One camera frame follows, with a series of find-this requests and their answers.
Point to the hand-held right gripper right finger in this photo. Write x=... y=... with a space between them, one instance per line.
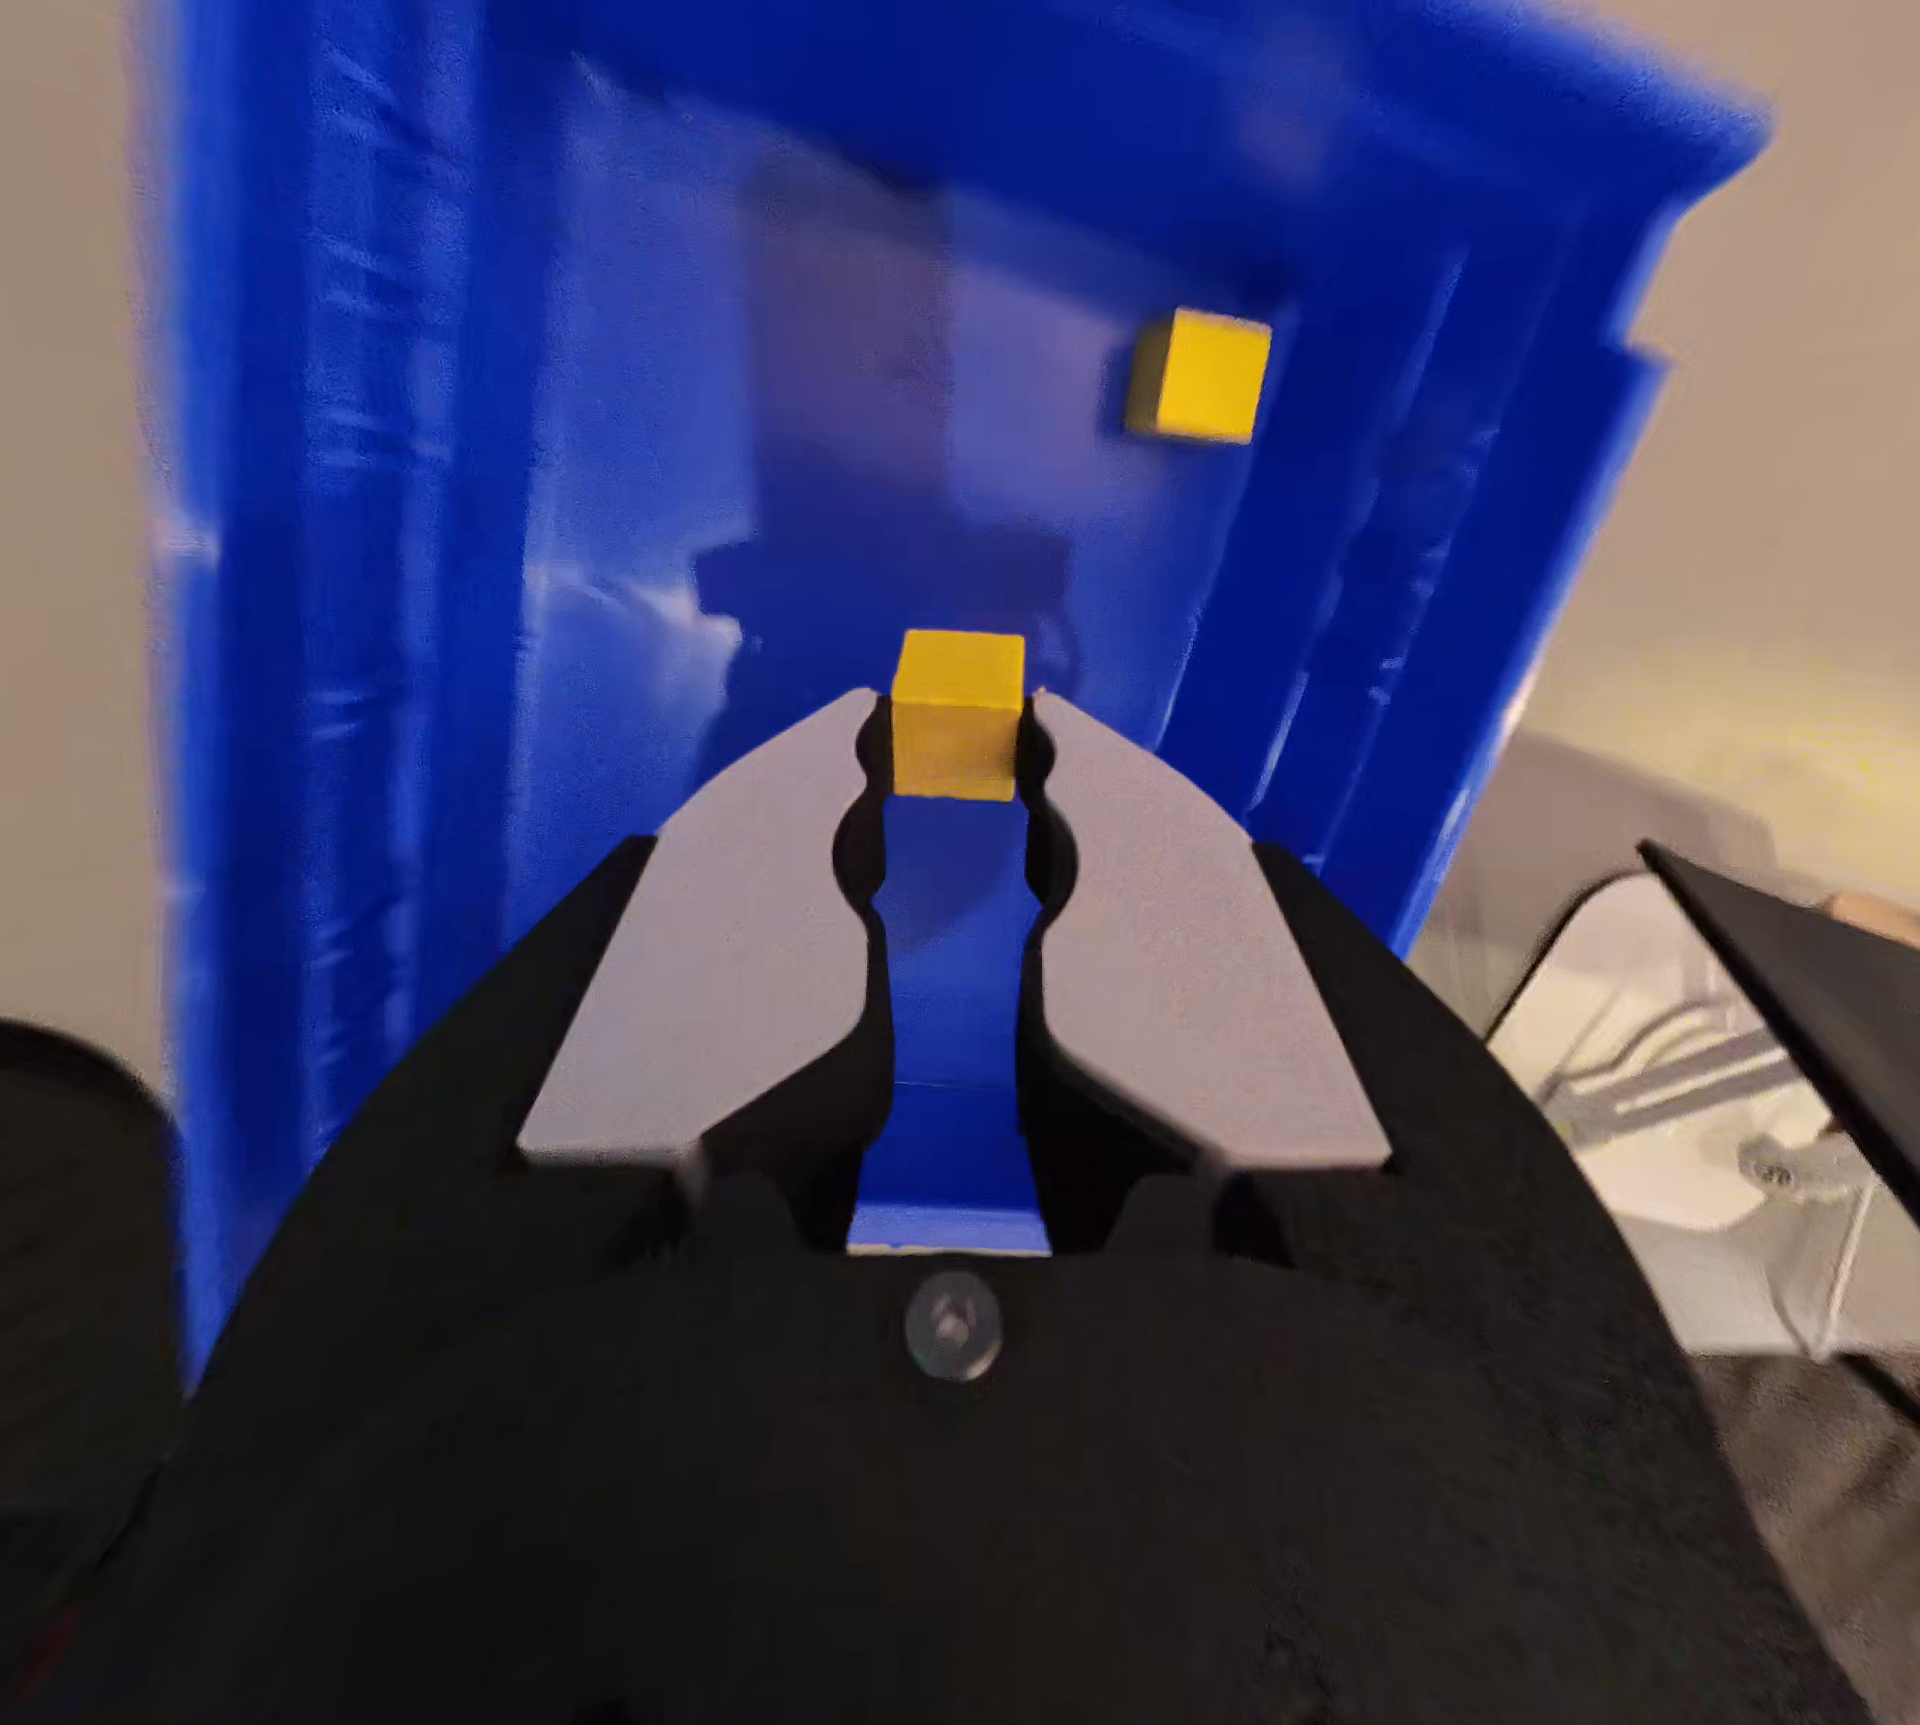
x=1201 y=975

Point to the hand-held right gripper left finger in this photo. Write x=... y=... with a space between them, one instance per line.
x=704 y=975

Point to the yellow wooden cube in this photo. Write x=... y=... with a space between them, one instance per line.
x=960 y=734
x=1201 y=383

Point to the blue plastic bin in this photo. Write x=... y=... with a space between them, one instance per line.
x=450 y=404

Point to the instruction sheet on wooden stand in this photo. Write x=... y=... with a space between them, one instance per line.
x=1680 y=1245

